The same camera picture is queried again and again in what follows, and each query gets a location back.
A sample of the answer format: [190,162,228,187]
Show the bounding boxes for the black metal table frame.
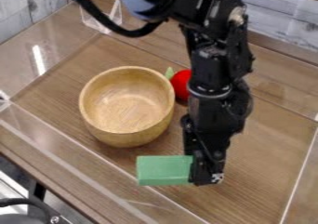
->
[0,159,84,224]

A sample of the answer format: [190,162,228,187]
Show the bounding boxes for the wooden bowl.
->
[79,66,175,148]

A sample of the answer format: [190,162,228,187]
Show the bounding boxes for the red toy strawberry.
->
[166,67,191,101]

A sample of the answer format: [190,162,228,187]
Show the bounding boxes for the green rectangular block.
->
[135,155,192,186]

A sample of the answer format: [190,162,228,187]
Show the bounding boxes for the clear acrylic corner bracket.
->
[79,0,123,34]

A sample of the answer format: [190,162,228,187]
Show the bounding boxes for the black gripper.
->
[180,87,255,187]

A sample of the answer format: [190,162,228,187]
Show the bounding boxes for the black cable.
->
[0,197,43,224]

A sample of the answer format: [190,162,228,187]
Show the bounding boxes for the clear acrylic tray wall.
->
[0,97,207,224]

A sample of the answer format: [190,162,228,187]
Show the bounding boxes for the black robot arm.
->
[122,0,255,186]

